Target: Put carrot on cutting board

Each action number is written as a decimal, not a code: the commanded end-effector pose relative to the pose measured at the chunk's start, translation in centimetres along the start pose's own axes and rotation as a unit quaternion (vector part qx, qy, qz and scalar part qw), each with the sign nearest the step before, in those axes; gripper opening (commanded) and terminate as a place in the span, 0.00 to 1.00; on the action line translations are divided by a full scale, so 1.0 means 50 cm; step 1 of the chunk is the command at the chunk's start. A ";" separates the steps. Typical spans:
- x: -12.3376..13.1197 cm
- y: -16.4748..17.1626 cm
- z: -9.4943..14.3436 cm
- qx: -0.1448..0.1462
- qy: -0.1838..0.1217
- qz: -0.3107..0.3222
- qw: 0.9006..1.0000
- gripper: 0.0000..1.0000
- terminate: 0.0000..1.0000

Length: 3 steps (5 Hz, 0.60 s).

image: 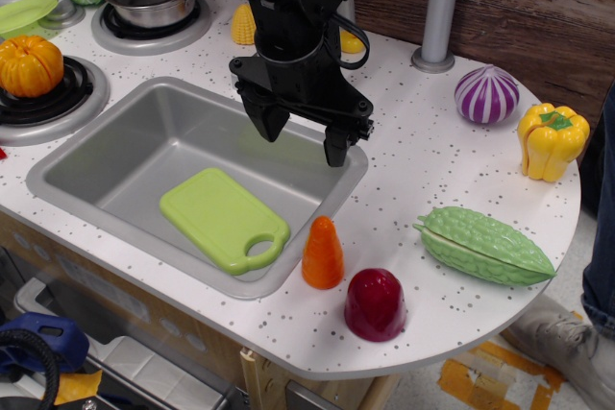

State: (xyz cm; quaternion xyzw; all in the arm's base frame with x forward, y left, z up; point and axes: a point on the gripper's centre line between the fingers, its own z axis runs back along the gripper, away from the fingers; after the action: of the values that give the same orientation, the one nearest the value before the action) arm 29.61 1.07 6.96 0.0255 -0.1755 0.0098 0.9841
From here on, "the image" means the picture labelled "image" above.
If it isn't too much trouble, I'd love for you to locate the light green plastic plate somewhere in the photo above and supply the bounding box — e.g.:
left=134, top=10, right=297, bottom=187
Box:
left=0, top=0, right=59, bottom=36

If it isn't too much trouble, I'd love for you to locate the yellow toy bell pepper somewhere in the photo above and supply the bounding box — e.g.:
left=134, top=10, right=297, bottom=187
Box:
left=517, top=103, right=590, bottom=182

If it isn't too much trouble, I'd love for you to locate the blue jeans leg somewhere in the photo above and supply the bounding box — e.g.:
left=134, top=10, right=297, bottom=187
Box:
left=581, top=88, right=614, bottom=340

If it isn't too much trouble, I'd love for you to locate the grey toy sink basin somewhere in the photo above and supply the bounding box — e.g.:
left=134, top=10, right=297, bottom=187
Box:
left=26, top=77, right=368, bottom=299

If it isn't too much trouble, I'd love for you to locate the front left stove burner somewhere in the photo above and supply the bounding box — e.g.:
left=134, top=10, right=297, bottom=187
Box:
left=1, top=56, right=110, bottom=147

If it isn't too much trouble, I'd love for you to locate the orange toy pumpkin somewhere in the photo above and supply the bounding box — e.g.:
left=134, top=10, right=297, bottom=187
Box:
left=1, top=36, right=64, bottom=98

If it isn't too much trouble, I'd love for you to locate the stove burner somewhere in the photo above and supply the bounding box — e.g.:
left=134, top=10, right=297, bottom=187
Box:
left=91, top=0, right=211, bottom=57
left=1, top=56, right=110, bottom=147

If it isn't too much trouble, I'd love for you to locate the yellow toy lemon piece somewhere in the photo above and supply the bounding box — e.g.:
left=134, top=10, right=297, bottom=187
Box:
left=340, top=30, right=365, bottom=54

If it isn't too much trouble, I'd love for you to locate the orange toy carrot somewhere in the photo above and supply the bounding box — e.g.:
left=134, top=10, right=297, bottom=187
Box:
left=302, top=216, right=345, bottom=290

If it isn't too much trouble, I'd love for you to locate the black cable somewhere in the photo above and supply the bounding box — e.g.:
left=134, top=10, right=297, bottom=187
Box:
left=0, top=328, right=62, bottom=410

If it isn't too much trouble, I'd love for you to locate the blue clamp tool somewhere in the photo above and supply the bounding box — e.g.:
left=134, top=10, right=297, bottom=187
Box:
left=1, top=312, right=89, bottom=373

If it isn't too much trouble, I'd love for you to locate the green plastic cutting board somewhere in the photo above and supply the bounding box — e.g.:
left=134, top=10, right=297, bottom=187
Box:
left=160, top=168, right=290, bottom=276

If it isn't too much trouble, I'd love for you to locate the green toy bitter melon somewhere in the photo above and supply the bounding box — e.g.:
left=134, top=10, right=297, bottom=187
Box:
left=413, top=206, right=556, bottom=286

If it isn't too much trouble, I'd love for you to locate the dark red toy beet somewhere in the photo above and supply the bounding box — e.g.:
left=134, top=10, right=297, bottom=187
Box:
left=344, top=268, right=406, bottom=342

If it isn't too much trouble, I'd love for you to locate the rear stove burner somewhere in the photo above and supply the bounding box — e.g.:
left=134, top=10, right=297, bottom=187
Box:
left=91, top=0, right=211, bottom=57

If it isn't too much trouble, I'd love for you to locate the grey sneaker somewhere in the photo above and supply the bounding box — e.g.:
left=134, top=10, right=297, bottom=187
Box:
left=502, top=296, right=614, bottom=409

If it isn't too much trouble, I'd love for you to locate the grey metal pole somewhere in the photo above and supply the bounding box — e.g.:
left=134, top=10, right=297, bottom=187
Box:
left=411, top=0, right=456, bottom=74

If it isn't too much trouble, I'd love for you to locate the purple striped toy onion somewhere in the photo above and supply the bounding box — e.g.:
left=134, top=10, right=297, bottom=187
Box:
left=454, top=64, right=520, bottom=125

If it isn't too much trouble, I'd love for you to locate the yellow toy corn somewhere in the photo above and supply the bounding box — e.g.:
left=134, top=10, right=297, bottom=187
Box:
left=231, top=4, right=257, bottom=45

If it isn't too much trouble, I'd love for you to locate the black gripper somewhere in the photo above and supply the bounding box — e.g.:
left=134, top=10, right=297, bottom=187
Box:
left=230, top=37, right=373, bottom=167

